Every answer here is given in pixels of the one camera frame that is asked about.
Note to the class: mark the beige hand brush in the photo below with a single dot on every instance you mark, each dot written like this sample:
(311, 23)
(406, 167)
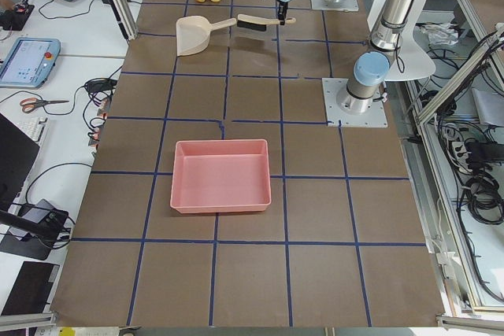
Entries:
(260, 23)

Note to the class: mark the beige plastic dustpan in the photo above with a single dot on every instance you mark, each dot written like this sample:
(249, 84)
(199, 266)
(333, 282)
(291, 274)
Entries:
(193, 33)

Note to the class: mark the black laptop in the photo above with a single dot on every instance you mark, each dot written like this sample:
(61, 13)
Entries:
(18, 154)

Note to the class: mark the black camera stand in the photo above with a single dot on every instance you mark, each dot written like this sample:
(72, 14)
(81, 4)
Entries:
(38, 230)

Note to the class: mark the lower blue teach pendant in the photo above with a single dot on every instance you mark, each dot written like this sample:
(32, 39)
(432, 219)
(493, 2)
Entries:
(29, 62)

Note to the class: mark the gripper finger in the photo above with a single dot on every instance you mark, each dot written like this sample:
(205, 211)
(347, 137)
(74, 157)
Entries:
(279, 12)
(284, 8)

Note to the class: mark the white keyboard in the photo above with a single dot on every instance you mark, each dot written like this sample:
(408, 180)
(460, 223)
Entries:
(34, 128)

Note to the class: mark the orange handled scissors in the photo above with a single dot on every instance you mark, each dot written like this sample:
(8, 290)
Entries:
(29, 105)

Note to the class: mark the white chair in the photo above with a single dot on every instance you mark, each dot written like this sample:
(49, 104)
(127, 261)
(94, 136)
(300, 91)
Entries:
(417, 63)

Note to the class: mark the pink plastic bin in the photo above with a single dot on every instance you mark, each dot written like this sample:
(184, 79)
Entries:
(211, 176)

